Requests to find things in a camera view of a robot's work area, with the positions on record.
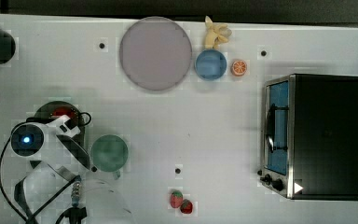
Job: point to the red toy strawberry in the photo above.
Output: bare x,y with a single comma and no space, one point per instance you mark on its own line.
186,207

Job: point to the grey round plate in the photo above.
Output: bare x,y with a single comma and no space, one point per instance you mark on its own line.
155,53

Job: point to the toy strawberry with leaves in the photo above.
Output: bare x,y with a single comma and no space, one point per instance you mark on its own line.
176,199

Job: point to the toy orange slice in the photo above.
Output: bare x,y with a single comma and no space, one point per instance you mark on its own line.
239,68

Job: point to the green metal mug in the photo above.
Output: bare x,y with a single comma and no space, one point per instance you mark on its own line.
110,154

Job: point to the blue bowl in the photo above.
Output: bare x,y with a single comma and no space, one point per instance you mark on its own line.
211,64

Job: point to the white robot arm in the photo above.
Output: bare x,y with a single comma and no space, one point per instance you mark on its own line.
59,189

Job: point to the black toaster oven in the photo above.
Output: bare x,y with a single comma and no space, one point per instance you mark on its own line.
310,137

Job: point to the toy peeled banana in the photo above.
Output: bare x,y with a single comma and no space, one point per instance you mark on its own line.
217,34

